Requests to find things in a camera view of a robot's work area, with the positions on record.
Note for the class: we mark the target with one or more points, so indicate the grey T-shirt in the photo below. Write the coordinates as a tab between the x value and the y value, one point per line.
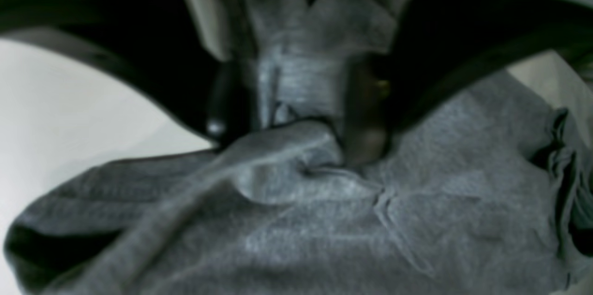
490	194

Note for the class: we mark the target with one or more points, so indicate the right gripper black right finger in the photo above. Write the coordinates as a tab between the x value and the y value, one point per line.
440	48

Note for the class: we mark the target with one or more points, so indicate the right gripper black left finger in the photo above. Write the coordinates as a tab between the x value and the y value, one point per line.
151	45

